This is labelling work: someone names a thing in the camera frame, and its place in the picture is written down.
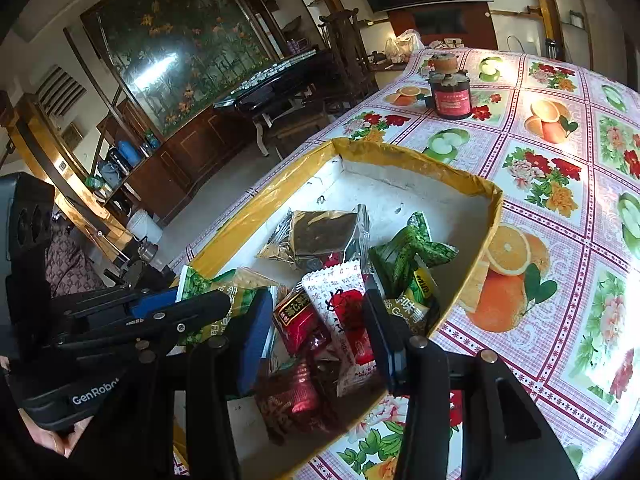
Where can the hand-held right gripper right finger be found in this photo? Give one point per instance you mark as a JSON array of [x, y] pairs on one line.
[[385, 345]]

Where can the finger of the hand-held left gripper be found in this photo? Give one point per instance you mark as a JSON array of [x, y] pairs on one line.
[[190, 317], [150, 305]]

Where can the floral fruit print tablecloth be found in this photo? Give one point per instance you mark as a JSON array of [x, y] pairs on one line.
[[550, 240]]

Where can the white bucket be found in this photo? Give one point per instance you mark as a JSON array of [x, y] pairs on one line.
[[145, 227]]

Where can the green pea packet white text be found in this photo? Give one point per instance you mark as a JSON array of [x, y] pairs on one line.
[[415, 315]]

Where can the dark jar with red label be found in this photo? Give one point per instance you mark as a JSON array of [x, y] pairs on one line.
[[450, 100]]

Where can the blue thermos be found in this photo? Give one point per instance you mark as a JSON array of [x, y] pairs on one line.
[[129, 155]]

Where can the white box with yellow tape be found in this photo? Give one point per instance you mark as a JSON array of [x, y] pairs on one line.
[[410, 185]]

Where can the squarish silver foil packet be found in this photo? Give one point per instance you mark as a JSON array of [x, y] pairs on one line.
[[315, 235]]

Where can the light green pea packet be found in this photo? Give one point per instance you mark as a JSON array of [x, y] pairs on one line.
[[205, 285]]

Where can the black glossy table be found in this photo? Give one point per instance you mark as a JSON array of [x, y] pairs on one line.
[[270, 90]]

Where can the white plastic bag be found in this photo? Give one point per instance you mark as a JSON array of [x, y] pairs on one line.
[[402, 42]]

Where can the red and white candy packet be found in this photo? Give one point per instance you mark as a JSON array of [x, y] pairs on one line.
[[340, 310]]

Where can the person's patterned brown clothing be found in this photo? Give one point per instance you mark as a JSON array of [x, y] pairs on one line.
[[70, 260]]

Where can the large floral painted panel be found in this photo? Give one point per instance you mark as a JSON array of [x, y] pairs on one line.
[[175, 50]]

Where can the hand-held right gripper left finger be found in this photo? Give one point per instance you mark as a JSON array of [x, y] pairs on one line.
[[255, 340]]

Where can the maroon foil packet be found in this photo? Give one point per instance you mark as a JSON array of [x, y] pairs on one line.
[[295, 395]]

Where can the dark wooden chair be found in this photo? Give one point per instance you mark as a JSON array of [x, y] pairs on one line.
[[350, 55]]

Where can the wall vent with slats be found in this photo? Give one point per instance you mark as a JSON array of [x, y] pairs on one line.
[[60, 91]]

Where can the dark red packet gold label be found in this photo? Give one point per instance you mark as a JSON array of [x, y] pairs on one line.
[[295, 320]]

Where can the person's left hand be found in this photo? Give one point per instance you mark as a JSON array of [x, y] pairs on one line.
[[55, 441]]

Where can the metal kettle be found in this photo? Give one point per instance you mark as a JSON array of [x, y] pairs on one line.
[[147, 251]]

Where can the wooden sideboard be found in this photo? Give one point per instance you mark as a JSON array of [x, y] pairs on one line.
[[200, 155]]

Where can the green pea packet crimped ends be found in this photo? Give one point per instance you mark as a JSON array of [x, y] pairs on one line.
[[410, 255]]

